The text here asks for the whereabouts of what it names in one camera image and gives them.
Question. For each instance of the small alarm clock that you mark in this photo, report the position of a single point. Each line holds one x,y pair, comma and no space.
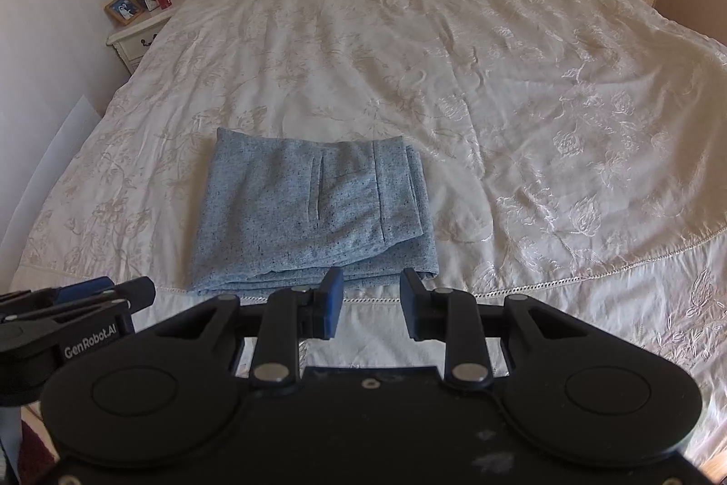
149,2

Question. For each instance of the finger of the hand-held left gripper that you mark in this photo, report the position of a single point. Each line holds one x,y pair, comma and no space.
139,294
85,288

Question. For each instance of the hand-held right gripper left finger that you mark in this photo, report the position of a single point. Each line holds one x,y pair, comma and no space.
332,304

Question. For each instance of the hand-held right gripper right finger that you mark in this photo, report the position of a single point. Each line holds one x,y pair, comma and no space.
410,308

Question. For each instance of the red patterned rug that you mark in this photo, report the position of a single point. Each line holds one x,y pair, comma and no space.
40,454

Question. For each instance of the cream embroidered bedspread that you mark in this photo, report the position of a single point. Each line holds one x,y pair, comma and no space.
454,81

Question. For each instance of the wooden photo frame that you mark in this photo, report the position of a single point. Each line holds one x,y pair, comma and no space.
125,9

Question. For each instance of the blue-grey speckled pants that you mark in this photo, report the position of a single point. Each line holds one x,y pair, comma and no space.
272,212

